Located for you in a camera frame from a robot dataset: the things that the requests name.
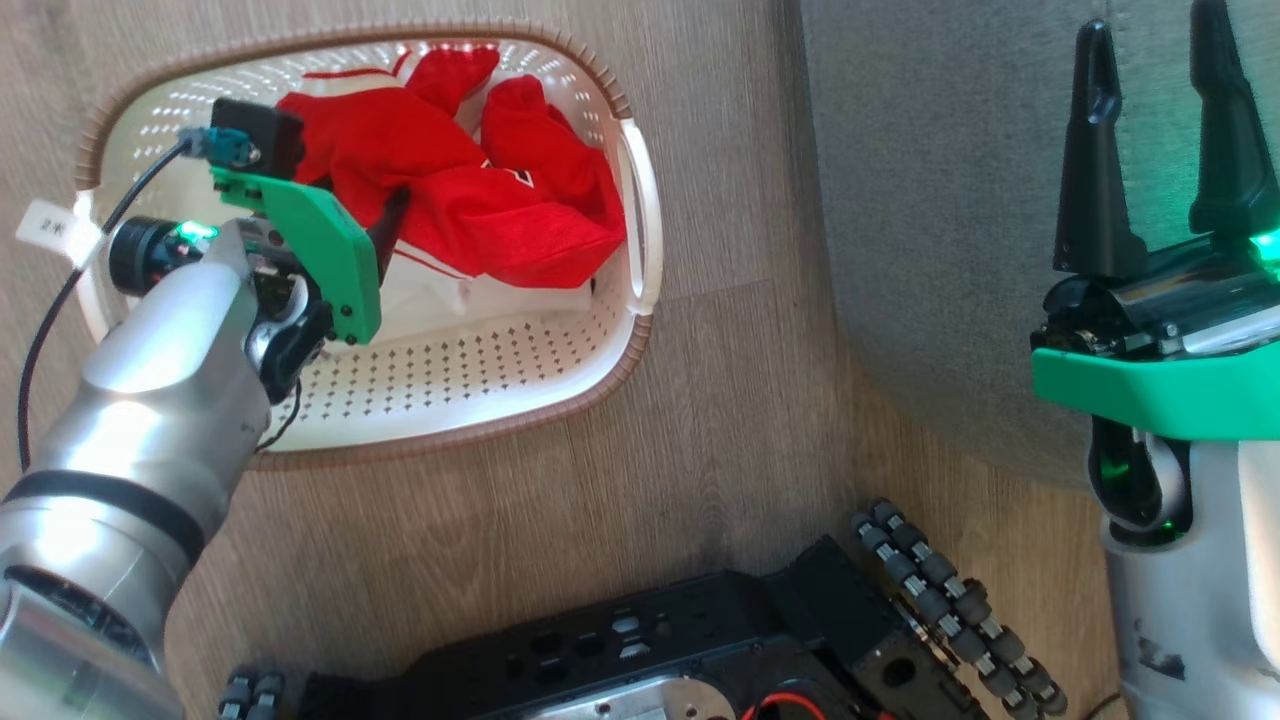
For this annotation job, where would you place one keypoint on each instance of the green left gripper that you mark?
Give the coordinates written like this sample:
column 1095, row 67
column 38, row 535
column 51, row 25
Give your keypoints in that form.
column 320, row 240

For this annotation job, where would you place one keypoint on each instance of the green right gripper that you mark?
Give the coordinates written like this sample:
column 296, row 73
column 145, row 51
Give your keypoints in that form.
column 1160, row 380

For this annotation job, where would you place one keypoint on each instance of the red basketball jersey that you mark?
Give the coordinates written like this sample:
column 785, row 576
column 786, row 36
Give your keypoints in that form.
column 480, row 200

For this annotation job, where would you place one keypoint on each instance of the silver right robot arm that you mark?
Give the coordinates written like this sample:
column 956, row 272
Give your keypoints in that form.
column 1190, row 600

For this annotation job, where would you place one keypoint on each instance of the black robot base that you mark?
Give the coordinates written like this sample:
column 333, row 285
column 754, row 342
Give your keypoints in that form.
column 700, row 630

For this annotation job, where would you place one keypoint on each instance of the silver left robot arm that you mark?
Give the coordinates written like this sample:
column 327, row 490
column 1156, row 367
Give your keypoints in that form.
column 150, row 400

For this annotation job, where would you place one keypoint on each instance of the white laundry basket brown rim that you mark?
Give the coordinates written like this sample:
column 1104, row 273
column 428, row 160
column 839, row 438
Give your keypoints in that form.
column 480, row 370

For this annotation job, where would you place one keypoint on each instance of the white garment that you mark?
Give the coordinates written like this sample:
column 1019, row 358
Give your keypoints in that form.
column 500, row 300

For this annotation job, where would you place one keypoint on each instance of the grey fabric sofa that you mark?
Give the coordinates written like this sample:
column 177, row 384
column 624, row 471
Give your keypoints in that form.
column 950, row 200

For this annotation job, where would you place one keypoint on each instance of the large black roller wheel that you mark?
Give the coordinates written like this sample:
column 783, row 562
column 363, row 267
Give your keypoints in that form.
column 950, row 600

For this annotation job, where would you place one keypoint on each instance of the small black roller wheel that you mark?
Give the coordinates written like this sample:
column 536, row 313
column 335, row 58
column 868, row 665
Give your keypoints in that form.
column 250, row 695

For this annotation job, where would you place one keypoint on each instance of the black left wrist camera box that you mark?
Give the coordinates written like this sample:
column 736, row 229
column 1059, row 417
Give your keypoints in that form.
column 260, row 135

